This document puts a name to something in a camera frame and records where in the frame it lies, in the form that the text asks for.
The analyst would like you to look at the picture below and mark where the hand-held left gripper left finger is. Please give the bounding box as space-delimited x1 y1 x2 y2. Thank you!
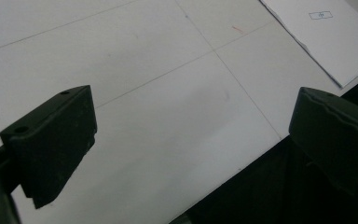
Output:
0 85 98 210

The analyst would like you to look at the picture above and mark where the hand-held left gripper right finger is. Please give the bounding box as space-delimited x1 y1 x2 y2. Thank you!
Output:
288 87 358 197

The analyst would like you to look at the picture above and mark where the white paper sheet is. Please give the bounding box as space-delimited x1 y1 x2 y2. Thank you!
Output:
259 0 358 89

